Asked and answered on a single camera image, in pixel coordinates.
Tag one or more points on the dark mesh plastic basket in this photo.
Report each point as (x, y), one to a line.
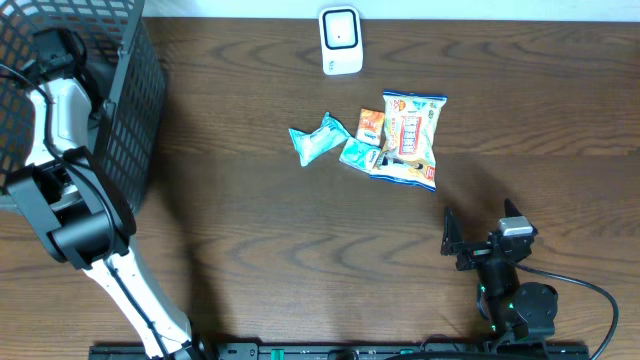
(122, 61)

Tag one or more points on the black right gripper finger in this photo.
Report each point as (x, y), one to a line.
(510, 209)
(453, 239)

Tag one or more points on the green tissue pack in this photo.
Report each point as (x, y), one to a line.
(359, 155)

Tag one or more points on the white barcode scanner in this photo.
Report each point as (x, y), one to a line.
(341, 40)

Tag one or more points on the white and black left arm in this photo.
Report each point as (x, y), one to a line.
(75, 209)

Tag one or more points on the teal snack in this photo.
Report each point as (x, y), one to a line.
(309, 146)

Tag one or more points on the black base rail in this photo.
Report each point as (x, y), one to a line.
(439, 349)

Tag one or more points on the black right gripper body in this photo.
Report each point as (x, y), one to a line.
(474, 255)

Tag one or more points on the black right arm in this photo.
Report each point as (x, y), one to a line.
(519, 312)

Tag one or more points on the yellow snack bag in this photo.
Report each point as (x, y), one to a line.
(407, 156)

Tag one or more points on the orange small packet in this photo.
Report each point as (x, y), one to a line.
(370, 126)

